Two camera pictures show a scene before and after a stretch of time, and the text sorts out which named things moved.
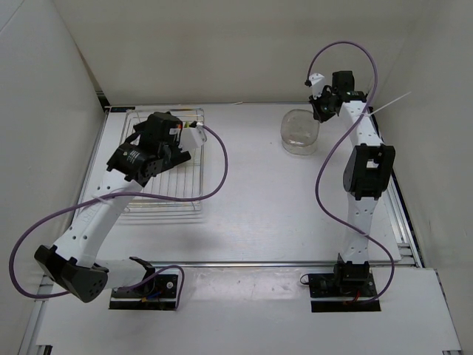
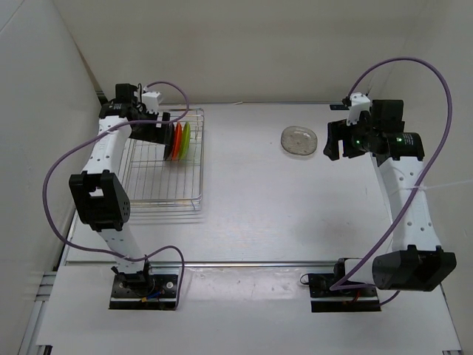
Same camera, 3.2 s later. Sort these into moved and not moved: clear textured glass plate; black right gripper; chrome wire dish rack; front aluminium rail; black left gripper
Moved: black left gripper; black right gripper
Not moved: clear textured glass plate; front aluminium rail; chrome wire dish rack
